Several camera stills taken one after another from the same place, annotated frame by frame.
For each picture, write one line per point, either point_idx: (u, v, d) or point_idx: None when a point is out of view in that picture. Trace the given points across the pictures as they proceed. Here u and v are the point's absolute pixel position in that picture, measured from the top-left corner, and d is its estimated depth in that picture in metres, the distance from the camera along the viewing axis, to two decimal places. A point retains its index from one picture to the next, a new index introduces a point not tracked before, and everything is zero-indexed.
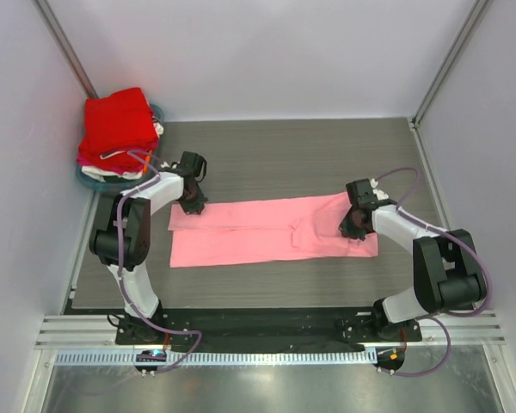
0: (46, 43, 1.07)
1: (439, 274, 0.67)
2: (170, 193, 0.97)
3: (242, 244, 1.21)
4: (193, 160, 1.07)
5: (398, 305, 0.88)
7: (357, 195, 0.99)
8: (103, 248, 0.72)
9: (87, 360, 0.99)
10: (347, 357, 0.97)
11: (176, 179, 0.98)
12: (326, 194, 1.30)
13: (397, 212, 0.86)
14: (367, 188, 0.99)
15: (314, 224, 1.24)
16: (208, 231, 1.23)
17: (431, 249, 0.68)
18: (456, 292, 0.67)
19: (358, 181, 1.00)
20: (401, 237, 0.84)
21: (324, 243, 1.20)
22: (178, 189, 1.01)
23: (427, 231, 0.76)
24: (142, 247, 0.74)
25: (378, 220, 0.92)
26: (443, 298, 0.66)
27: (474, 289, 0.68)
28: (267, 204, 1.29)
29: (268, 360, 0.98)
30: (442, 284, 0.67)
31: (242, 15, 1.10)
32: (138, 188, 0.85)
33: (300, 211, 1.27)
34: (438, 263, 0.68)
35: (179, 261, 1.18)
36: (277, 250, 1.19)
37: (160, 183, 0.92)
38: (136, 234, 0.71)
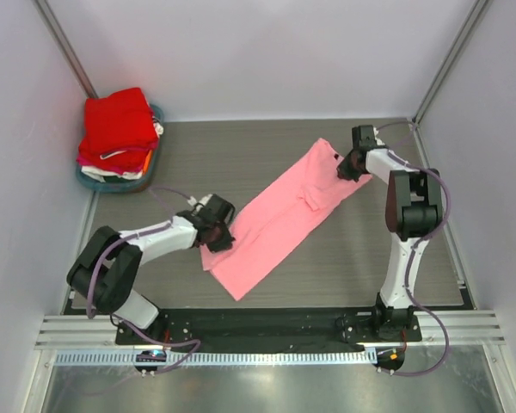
0: (45, 42, 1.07)
1: (405, 200, 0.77)
2: (179, 242, 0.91)
3: (276, 245, 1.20)
4: (219, 206, 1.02)
5: (390, 282, 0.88)
7: (359, 138, 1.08)
8: (80, 285, 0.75)
9: (87, 360, 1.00)
10: (347, 357, 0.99)
11: (189, 229, 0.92)
12: (312, 162, 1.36)
13: (387, 154, 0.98)
14: (369, 132, 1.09)
15: (314, 185, 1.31)
16: (238, 250, 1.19)
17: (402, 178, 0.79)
18: (416, 217, 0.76)
19: (362, 126, 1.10)
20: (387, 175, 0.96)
21: (333, 194, 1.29)
22: (187, 240, 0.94)
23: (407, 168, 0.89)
24: (118, 296, 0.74)
25: (370, 160, 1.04)
26: (403, 220, 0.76)
27: (431, 217, 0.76)
28: (266, 202, 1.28)
29: (268, 360, 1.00)
30: (406, 209, 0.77)
31: (242, 14, 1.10)
32: (138, 233, 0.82)
33: (295, 179, 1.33)
34: (407, 194, 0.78)
35: (241, 292, 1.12)
36: (306, 222, 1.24)
37: (168, 231, 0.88)
38: (111, 283, 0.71)
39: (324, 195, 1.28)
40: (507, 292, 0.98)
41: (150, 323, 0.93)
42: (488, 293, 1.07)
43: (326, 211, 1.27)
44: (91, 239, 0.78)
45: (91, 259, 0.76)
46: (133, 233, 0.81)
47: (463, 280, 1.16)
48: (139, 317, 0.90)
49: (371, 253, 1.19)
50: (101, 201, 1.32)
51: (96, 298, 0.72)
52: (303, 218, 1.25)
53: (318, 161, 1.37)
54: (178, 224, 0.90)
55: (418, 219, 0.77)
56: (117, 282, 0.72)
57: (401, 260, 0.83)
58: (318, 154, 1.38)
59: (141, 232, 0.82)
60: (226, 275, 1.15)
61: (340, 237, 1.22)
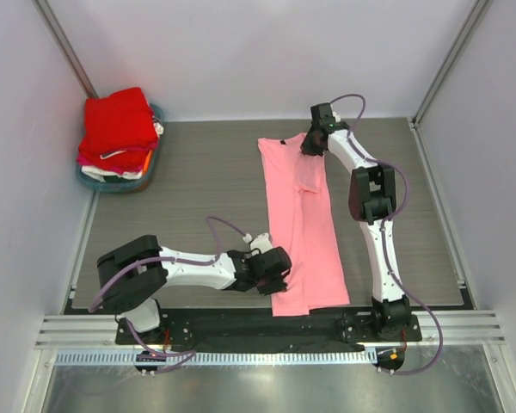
0: (46, 43, 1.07)
1: (365, 194, 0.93)
2: (212, 280, 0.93)
3: (320, 249, 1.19)
4: (273, 261, 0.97)
5: (375, 274, 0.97)
7: (319, 117, 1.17)
8: (107, 273, 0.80)
9: (87, 360, 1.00)
10: (347, 357, 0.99)
11: (228, 275, 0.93)
12: (279, 159, 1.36)
13: (347, 139, 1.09)
14: (328, 111, 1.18)
15: (295, 176, 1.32)
16: (294, 279, 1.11)
17: (362, 177, 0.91)
18: (374, 206, 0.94)
19: (321, 104, 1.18)
20: (345, 160, 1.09)
21: (315, 170, 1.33)
22: (222, 283, 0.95)
23: (365, 161, 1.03)
24: (125, 305, 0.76)
25: (329, 144, 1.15)
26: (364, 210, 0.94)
27: (386, 204, 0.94)
28: (285, 231, 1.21)
29: (268, 360, 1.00)
30: (366, 201, 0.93)
31: (241, 14, 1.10)
32: (176, 257, 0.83)
33: (279, 181, 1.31)
34: (366, 188, 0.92)
35: (344, 293, 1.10)
36: (321, 211, 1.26)
37: (208, 267, 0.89)
38: (124, 292, 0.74)
39: (311, 178, 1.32)
40: (507, 292, 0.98)
41: (149, 329, 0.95)
42: (488, 293, 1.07)
43: (323, 188, 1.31)
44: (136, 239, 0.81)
45: (124, 258, 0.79)
46: (173, 257, 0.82)
47: (463, 280, 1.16)
48: (138, 322, 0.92)
49: None
50: (101, 201, 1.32)
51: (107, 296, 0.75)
52: (316, 204, 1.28)
53: (276, 157, 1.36)
54: (221, 265, 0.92)
55: (376, 207, 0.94)
56: (131, 293, 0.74)
57: (376, 243, 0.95)
58: (271, 152, 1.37)
59: (180, 257, 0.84)
60: (315, 301, 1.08)
61: (340, 237, 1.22)
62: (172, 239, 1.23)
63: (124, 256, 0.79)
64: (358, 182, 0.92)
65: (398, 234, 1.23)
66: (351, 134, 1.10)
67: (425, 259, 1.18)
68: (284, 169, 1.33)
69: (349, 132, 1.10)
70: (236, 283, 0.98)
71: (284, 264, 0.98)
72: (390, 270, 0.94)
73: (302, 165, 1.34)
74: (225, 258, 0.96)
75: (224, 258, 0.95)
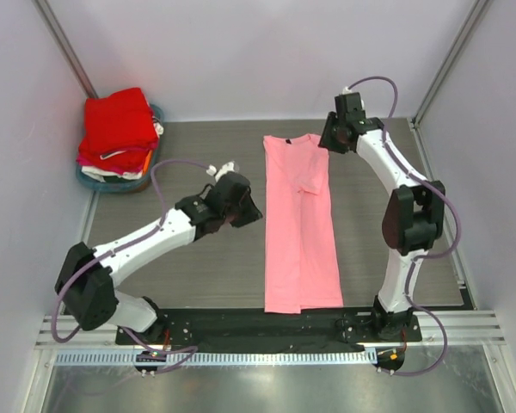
0: (45, 42, 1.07)
1: (408, 221, 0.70)
2: (175, 243, 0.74)
3: (317, 249, 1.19)
4: (230, 190, 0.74)
5: (390, 288, 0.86)
7: (346, 111, 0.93)
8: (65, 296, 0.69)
9: (87, 360, 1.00)
10: (347, 357, 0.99)
11: (185, 229, 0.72)
12: (281, 158, 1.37)
13: (384, 145, 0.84)
14: (356, 103, 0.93)
15: (297, 175, 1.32)
16: (290, 280, 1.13)
17: (405, 200, 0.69)
18: (418, 232, 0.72)
19: (348, 94, 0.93)
20: (380, 169, 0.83)
21: (316, 170, 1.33)
22: (189, 237, 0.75)
23: (408, 178, 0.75)
24: (97, 315, 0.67)
25: (359, 149, 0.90)
26: (403, 238, 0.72)
27: (433, 232, 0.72)
28: (282, 231, 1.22)
29: (268, 360, 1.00)
30: (407, 227, 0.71)
31: (241, 13, 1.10)
32: (113, 249, 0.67)
33: (279, 181, 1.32)
34: (410, 211, 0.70)
35: (340, 297, 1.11)
36: (321, 210, 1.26)
37: (152, 238, 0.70)
38: (84, 308, 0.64)
39: (313, 176, 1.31)
40: (507, 292, 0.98)
41: (148, 325, 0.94)
42: (488, 294, 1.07)
43: (324, 188, 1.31)
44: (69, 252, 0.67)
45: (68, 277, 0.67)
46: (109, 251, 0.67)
47: (463, 280, 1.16)
48: (137, 322, 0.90)
49: (371, 254, 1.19)
50: (101, 201, 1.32)
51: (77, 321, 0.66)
52: (316, 205, 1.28)
53: (279, 156, 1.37)
54: (172, 223, 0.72)
55: (420, 234, 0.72)
56: (88, 309, 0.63)
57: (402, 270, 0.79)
58: (275, 151, 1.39)
59: (119, 247, 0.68)
60: (309, 301, 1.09)
61: (340, 237, 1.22)
62: None
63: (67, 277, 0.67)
64: (399, 206, 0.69)
65: None
66: (388, 138, 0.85)
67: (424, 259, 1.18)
68: (285, 169, 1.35)
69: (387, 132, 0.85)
70: (203, 227, 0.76)
71: (243, 187, 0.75)
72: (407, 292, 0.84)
73: (305, 165, 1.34)
74: (173, 212, 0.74)
75: (170, 213, 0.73)
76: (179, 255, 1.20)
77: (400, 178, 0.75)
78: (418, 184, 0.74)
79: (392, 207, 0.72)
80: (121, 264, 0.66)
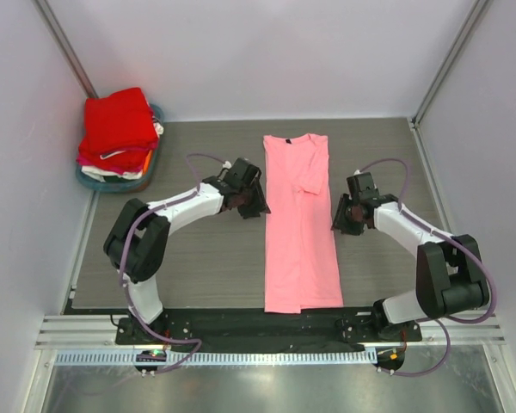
0: (45, 43, 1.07)
1: (443, 280, 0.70)
2: (205, 209, 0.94)
3: (318, 249, 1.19)
4: (244, 170, 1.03)
5: (399, 307, 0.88)
7: (359, 190, 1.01)
8: (114, 252, 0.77)
9: (87, 360, 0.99)
10: (347, 357, 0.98)
11: (216, 198, 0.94)
12: (281, 157, 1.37)
13: (402, 212, 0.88)
14: (368, 182, 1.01)
15: (297, 175, 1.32)
16: (291, 280, 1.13)
17: (435, 256, 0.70)
18: (458, 298, 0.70)
19: (359, 175, 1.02)
20: (404, 237, 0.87)
21: (316, 170, 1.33)
22: (215, 207, 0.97)
23: (432, 235, 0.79)
24: (149, 265, 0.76)
25: (379, 220, 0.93)
26: (445, 305, 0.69)
27: (475, 295, 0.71)
28: (283, 231, 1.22)
29: (268, 360, 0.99)
30: (445, 291, 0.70)
31: (242, 13, 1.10)
32: (166, 203, 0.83)
33: (279, 180, 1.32)
34: (442, 271, 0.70)
35: (340, 296, 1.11)
36: (321, 210, 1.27)
37: (193, 200, 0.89)
38: (144, 253, 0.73)
39: (313, 177, 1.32)
40: (507, 292, 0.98)
41: (156, 316, 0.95)
42: None
43: (324, 188, 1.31)
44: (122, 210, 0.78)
45: (124, 229, 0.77)
46: (162, 205, 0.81)
47: None
48: (146, 307, 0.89)
49: (371, 254, 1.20)
50: (101, 201, 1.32)
51: (132, 268, 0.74)
52: (316, 205, 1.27)
53: (279, 156, 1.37)
54: (205, 192, 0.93)
55: (460, 299, 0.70)
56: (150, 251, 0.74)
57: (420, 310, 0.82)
58: (275, 151, 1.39)
59: (168, 202, 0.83)
60: (309, 301, 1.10)
61: (340, 237, 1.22)
62: (172, 239, 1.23)
63: (124, 230, 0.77)
64: (429, 264, 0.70)
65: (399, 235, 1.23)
66: (403, 206, 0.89)
67: None
68: (285, 169, 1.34)
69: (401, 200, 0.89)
70: (227, 200, 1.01)
71: (254, 169, 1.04)
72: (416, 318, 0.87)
73: (304, 165, 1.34)
74: (205, 184, 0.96)
75: (204, 185, 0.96)
76: (179, 255, 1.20)
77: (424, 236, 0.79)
78: (444, 240, 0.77)
79: (422, 271, 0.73)
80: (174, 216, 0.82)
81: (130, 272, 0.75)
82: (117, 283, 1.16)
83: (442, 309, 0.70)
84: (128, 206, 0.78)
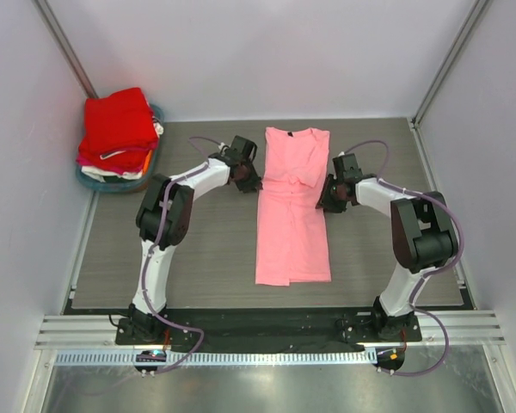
0: (45, 43, 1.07)
1: (414, 230, 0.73)
2: (215, 181, 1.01)
3: (308, 231, 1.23)
4: (243, 146, 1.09)
5: (392, 293, 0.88)
7: (343, 169, 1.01)
8: (147, 223, 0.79)
9: (87, 360, 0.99)
10: (347, 357, 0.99)
11: (223, 168, 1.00)
12: (280, 151, 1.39)
13: (378, 182, 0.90)
14: (352, 163, 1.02)
15: (294, 167, 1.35)
16: (279, 257, 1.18)
17: (405, 208, 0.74)
18: (429, 247, 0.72)
19: (343, 156, 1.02)
20: (383, 206, 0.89)
21: (314, 162, 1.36)
22: (224, 176, 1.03)
23: (403, 194, 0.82)
24: (180, 231, 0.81)
25: (361, 193, 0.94)
26: (418, 255, 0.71)
27: (446, 245, 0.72)
28: (275, 215, 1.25)
29: (268, 360, 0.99)
30: (418, 241, 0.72)
31: (242, 13, 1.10)
32: (186, 175, 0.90)
33: (276, 169, 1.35)
34: (413, 223, 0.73)
35: (328, 274, 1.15)
36: (316, 198, 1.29)
37: (207, 171, 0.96)
38: (177, 217, 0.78)
39: (310, 169, 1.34)
40: (507, 292, 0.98)
41: (160, 309, 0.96)
42: (488, 294, 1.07)
43: (321, 177, 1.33)
44: (149, 187, 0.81)
45: (155, 200, 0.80)
46: (181, 176, 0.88)
47: (463, 280, 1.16)
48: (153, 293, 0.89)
49: (371, 254, 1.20)
50: (101, 201, 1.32)
51: (168, 236, 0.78)
52: (311, 195, 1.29)
53: (279, 149, 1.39)
54: (215, 165, 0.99)
55: (434, 249, 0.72)
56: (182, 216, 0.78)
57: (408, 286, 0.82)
58: (276, 142, 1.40)
59: (187, 175, 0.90)
60: (298, 275, 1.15)
61: (339, 237, 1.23)
62: None
63: (153, 200, 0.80)
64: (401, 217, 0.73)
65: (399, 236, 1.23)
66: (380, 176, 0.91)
67: None
68: (283, 158, 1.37)
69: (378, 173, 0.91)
70: (231, 172, 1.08)
71: (252, 144, 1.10)
72: (412, 299, 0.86)
73: (302, 157, 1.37)
74: (211, 159, 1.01)
75: (211, 160, 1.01)
76: (179, 255, 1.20)
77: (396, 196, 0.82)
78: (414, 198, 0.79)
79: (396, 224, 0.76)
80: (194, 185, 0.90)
81: (163, 237, 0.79)
82: (117, 283, 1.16)
83: (414, 259, 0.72)
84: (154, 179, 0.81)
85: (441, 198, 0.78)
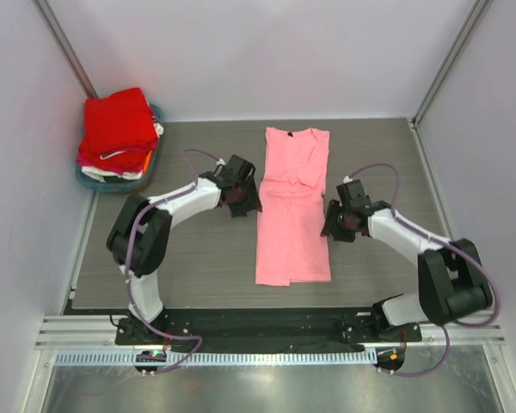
0: (46, 44, 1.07)
1: (446, 286, 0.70)
2: (202, 203, 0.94)
3: (309, 231, 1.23)
4: (240, 167, 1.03)
5: (401, 309, 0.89)
7: (351, 198, 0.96)
8: (117, 247, 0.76)
9: (86, 361, 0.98)
10: (347, 357, 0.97)
11: (212, 191, 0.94)
12: (281, 151, 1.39)
13: (396, 218, 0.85)
14: (359, 189, 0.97)
15: (295, 167, 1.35)
16: (279, 257, 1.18)
17: (435, 261, 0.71)
18: (462, 302, 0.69)
19: (349, 182, 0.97)
20: (402, 246, 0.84)
21: (314, 163, 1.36)
22: (214, 200, 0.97)
23: (430, 242, 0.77)
24: (153, 257, 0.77)
25: (375, 227, 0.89)
26: (451, 311, 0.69)
27: (480, 298, 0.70)
28: (275, 216, 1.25)
29: (268, 360, 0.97)
30: (450, 298, 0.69)
31: (242, 14, 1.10)
32: (166, 198, 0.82)
33: (276, 169, 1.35)
34: (445, 279, 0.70)
35: (328, 274, 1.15)
36: (316, 198, 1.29)
37: (193, 194, 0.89)
38: (150, 245, 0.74)
39: (310, 169, 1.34)
40: (506, 292, 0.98)
41: (155, 315, 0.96)
42: None
43: (321, 178, 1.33)
44: (122, 208, 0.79)
45: (126, 224, 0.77)
46: (162, 199, 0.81)
47: None
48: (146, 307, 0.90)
49: (370, 254, 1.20)
50: (101, 201, 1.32)
51: (138, 263, 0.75)
52: (311, 195, 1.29)
53: (279, 149, 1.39)
54: (204, 187, 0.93)
55: (467, 303, 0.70)
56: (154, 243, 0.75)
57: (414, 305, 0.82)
58: (277, 142, 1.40)
59: (168, 197, 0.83)
60: (299, 275, 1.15)
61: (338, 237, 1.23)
62: (172, 239, 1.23)
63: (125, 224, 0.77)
64: (432, 271, 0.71)
65: None
66: (396, 212, 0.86)
67: None
68: (283, 158, 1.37)
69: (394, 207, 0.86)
70: (224, 194, 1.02)
71: (249, 165, 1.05)
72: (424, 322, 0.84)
73: (302, 157, 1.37)
74: (202, 178, 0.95)
75: (201, 180, 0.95)
76: (178, 255, 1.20)
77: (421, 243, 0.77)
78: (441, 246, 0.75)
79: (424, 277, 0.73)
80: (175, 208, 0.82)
81: (134, 264, 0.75)
82: (117, 283, 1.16)
83: (447, 316, 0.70)
84: (130, 201, 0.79)
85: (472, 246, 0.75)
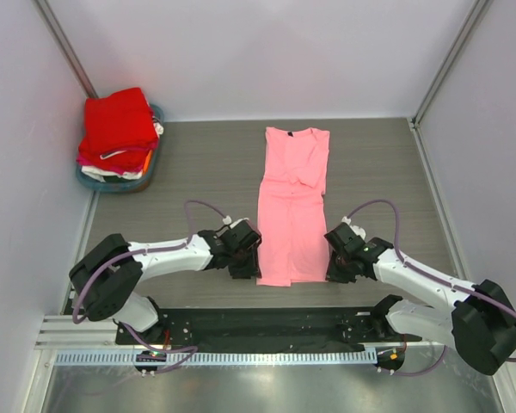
0: (45, 44, 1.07)
1: (488, 338, 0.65)
2: (190, 264, 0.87)
3: (309, 231, 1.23)
4: (245, 234, 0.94)
5: (411, 326, 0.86)
7: (342, 243, 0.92)
8: (78, 282, 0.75)
9: (87, 360, 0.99)
10: (347, 357, 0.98)
11: (205, 255, 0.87)
12: (280, 151, 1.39)
13: (405, 264, 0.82)
14: (348, 232, 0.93)
15: (295, 167, 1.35)
16: (279, 257, 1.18)
17: (472, 317, 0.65)
18: (504, 344, 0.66)
19: (337, 228, 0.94)
20: (416, 292, 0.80)
21: (313, 163, 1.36)
22: (202, 263, 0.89)
23: (455, 291, 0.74)
24: (107, 307, 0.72)
25: (383, 273, 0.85)
26: (496, 358, 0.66)
27: None
28: (276, 215, 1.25)
29: (268, 360, 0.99)
30: (493, 347, 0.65)
31: (242, 14, 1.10)
32: (147, 248, 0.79)
33: (276, 170, 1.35)
34: (484, 331, 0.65)
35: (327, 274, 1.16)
36: (316, 197, 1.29)
37: (181, 251, 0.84)
38: (104, 295, 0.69)
39: (310, 169, 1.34)
40: (506, 292, 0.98)
41: (148, 326, 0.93)
42: None
43: (321, 178, 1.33)
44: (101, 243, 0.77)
45: (95, 263, 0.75)
46: (142, 249, 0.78)
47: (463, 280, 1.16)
48: (138, 322, 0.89)
49: None
50: (101, 201, 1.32)
51: (88, 304, 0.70)
52: (311, 195, 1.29)
53: (279, 149, 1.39)
54: (195, 245, 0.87)
55: (506, 343, 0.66)
56: (109, 293, 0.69)
57: (425, 320, 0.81)
58: (276, 142, 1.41)
59: (150, 248, 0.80)
60: (299, 275, 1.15)
61: None
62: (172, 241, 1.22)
63: (95, 262, 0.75)
64: (470, 329, 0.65)
65: (398, 235, 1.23)
66: (406, 257, 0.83)
67: (420, 258, 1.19)
68: (283, 158, 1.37)
69: (401, 255, 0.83)
70: (215, 260, 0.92)
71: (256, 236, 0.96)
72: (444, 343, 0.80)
73: (303, 157, 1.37)
74: (197, 237, 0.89)
75: (195, 237, 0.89)
76: None
77: (448, 294, 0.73)
78: (465, 293, 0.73)
79: (461, 332, 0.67)
80: (150, 264, 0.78)
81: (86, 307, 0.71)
82: None
83: (493, 360, 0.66)
84: (107, 240, 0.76)
85: (496, 286, 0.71)
